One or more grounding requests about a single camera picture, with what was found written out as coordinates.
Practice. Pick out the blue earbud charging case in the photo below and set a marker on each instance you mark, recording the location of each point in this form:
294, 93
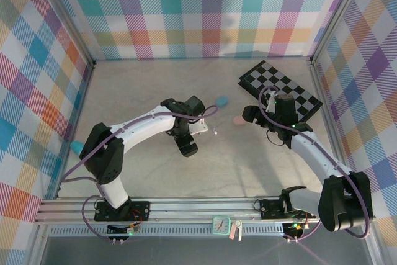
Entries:
221, 101

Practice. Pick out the pink earbud charging case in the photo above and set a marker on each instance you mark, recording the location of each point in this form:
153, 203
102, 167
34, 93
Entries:
238, 120

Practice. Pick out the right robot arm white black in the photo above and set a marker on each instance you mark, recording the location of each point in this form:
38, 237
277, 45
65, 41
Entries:
313, 156

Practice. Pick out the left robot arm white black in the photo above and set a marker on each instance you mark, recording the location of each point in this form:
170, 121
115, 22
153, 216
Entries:
145, 125

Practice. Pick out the black grey folding chessboard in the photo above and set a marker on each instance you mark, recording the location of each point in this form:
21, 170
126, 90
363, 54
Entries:
266, 75

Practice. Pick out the green square clock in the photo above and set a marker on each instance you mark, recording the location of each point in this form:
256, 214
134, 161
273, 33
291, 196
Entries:
221, 225

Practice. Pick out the blue toy bowling pin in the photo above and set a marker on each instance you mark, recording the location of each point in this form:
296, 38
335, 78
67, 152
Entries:
76, 147

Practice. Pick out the white tag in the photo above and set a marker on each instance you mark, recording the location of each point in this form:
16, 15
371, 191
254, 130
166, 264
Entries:
238, 229

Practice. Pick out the pink tag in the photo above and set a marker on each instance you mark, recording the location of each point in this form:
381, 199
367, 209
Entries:
231, 234

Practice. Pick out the aluminium side floor rail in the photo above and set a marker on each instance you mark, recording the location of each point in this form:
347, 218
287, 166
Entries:
328, 113

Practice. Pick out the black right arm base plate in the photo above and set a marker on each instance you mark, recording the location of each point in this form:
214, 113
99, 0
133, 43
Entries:
268, 207

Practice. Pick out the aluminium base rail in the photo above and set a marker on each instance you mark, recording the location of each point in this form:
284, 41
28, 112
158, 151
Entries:
201, 207

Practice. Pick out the aluminium corner post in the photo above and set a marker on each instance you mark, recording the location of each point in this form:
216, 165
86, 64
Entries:
337, 13
66, 16

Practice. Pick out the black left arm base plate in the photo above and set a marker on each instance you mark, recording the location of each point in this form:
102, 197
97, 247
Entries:
139, 209

